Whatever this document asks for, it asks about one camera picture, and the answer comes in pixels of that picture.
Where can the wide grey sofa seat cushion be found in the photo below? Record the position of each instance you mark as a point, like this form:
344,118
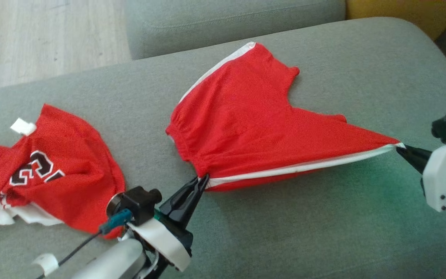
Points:
323,232

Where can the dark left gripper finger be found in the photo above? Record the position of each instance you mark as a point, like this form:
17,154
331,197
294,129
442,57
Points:
176,199
192,205

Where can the red number 23 jersey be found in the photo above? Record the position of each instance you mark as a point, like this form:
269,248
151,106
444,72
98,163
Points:
64,166

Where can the long yellow sofa backrest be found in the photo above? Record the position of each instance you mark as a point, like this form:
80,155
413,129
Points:
401,13

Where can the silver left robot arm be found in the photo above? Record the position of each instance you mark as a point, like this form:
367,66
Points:
110,259

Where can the red shorts white stripe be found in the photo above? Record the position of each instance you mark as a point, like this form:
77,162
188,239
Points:
246,124

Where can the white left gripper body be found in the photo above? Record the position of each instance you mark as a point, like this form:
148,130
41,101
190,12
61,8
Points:
165,240

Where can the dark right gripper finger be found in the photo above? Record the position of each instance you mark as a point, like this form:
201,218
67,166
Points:
418,164
418,153

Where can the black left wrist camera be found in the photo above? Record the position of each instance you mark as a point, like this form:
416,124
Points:
138,203

